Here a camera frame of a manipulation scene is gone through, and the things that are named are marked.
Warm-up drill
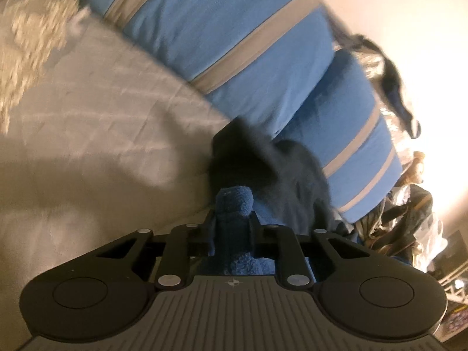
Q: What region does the blue and navy fleece garment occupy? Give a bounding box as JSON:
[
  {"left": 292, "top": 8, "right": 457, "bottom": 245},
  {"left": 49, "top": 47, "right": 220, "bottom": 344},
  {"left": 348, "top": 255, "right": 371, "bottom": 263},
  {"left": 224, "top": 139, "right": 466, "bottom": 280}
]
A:
[{"left": 197, "top": 116, "right": 352, "bottom": 278}]

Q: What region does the dark clothes pile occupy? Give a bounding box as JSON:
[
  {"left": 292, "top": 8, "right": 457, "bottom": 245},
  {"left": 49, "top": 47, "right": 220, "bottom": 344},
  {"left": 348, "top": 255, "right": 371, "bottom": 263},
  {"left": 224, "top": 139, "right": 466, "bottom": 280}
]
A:
[{"left": 353, "top": 185, "right": 448, "bottom": 273}]

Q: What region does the white quilted bedspread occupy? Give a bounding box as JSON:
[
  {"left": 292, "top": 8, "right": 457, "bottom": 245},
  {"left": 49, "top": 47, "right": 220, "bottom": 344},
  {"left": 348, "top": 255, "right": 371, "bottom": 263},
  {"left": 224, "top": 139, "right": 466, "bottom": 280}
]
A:
[{"left": 1, "top": 9, "right": 226, "bottom": 350}]

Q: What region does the white wire shelf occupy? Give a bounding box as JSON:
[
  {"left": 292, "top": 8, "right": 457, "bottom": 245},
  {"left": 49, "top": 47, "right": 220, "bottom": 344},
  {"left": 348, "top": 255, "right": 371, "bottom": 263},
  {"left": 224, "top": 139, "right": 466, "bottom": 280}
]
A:
[{"left": 439, "top": 261, "right": 468, "bottom": 305}]

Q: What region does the tan plush toy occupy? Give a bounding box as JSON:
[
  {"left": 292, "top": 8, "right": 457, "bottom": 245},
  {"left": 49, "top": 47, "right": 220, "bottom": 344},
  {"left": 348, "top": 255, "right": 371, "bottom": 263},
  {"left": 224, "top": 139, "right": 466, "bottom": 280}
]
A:
[{"left": 396, "top": 151, "right": 426, "bottom": 187}]

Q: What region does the blue pillow with grey stripes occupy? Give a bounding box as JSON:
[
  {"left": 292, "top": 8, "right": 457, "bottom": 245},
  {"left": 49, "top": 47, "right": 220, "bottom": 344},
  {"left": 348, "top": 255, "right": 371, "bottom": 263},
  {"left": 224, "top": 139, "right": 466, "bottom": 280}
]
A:
[{"left": 82, "top": 0, "right": 334, "bottom": 135}]

